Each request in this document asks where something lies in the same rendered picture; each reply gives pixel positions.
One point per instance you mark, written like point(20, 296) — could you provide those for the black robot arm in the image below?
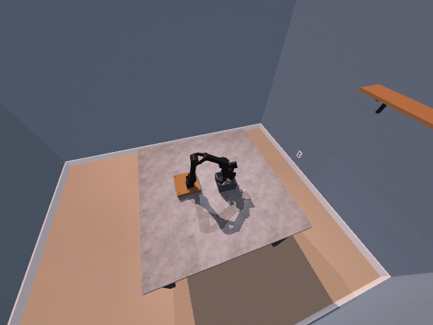
point(224, 164)

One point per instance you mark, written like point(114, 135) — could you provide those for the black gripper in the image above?
point(223, 177)

